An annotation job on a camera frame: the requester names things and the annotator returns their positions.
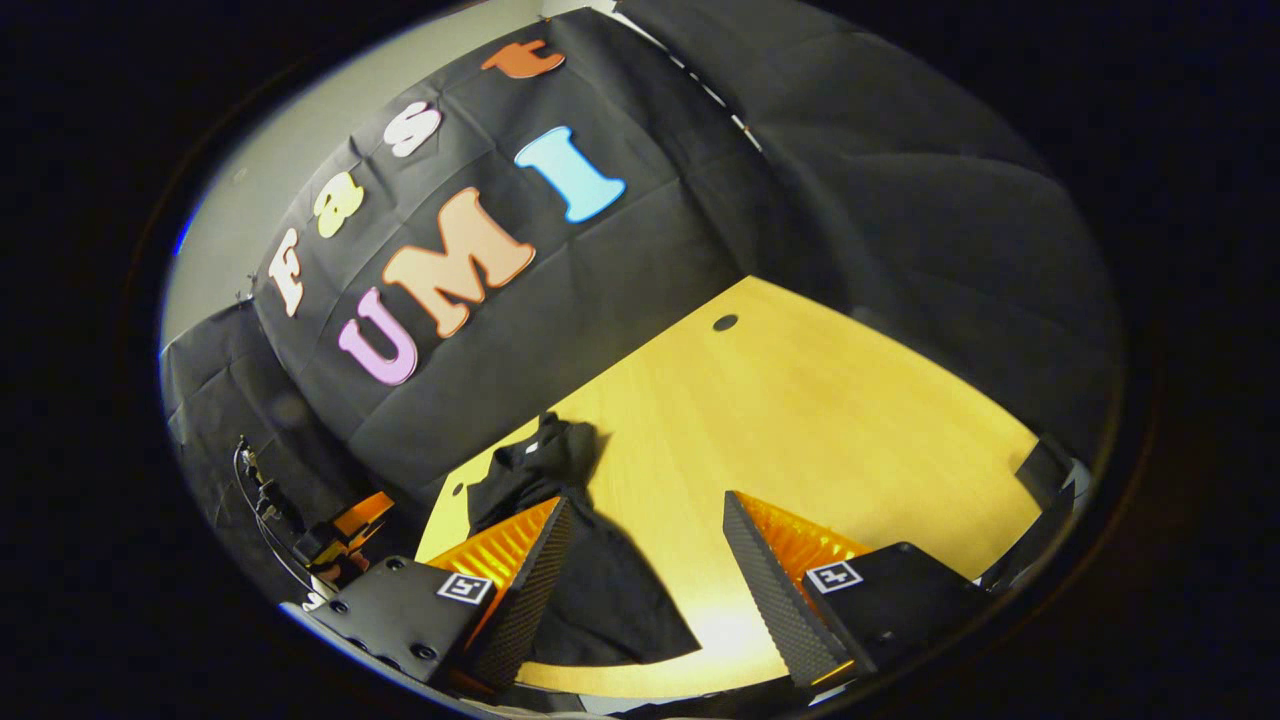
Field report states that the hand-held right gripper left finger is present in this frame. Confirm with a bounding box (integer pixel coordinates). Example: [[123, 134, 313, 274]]
[[310, 497, 576, 696]]

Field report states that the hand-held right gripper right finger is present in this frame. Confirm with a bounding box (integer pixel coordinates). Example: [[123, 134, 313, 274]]
[[722, 490, 991, 691]]

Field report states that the black button shirt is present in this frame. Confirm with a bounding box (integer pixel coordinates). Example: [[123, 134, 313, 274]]
[[465, 412, 701, 666]]

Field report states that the black backdrop cloth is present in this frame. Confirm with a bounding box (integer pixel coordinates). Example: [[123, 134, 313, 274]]
[[160, 0, 1126, 601]]

